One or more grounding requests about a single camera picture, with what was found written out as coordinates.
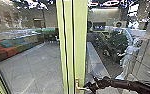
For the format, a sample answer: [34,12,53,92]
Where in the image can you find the silver door handle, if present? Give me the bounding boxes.
[74,78,91,92]

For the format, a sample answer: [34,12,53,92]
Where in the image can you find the multicolour outdoor sofa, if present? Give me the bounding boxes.
[0,28,59,64]

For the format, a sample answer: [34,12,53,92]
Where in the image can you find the white garden statue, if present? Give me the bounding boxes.
[114,27,143,82]

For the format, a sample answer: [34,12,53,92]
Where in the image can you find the green framed glass door wall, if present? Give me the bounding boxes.
[0,0,150,94]

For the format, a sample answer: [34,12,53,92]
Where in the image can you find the green garden shrubs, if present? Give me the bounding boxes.
[90,30,129,64]

